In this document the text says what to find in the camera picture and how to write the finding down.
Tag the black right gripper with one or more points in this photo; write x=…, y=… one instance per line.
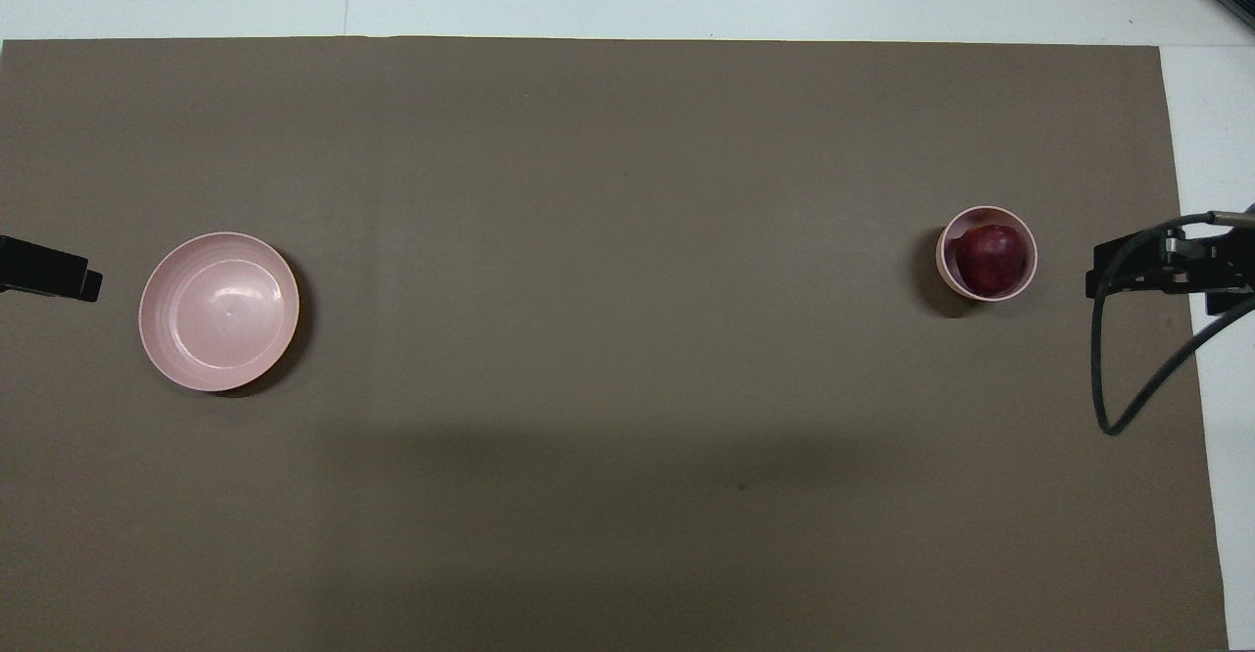
x=1226, y=258

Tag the dark red apple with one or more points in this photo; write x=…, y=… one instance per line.
x=992, y=260

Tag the pink plate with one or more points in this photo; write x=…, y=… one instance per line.
x=218, y=311

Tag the pink bowl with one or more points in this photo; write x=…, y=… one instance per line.
x=986, y=215

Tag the brown table mat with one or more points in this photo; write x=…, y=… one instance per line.
x=608, y=338

